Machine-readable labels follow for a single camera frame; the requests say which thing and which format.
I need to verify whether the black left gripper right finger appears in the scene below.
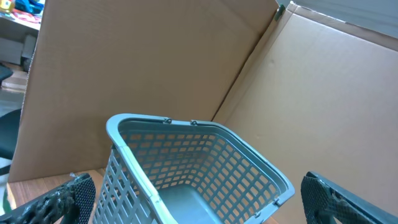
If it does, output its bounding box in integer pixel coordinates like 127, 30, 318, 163
300, 171, 397, 224

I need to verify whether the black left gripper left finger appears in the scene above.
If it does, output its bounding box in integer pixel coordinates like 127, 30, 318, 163
1, 173, 96, 224

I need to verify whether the grey plastic basket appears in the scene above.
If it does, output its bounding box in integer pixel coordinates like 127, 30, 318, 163
93, 113, 295, 223

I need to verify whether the black office chair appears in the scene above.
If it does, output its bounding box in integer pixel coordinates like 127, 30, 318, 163
1, 63, 22, 176

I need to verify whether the right cardboard panel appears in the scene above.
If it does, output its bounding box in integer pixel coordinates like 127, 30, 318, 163
215, 1, 397, 215

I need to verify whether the cardboard panel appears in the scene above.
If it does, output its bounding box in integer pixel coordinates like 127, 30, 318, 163
215, 1, 397, 215
9, 0, 278, 182

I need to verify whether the left cardboard panel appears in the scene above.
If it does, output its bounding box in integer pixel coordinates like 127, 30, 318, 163
9, 0, 278, 182

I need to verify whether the cluttered background shelf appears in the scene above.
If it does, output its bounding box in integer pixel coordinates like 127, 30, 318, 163
1, 0, 44, 72

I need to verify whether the green clip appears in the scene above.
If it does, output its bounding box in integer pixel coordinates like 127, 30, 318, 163
274, 4, 285, 21

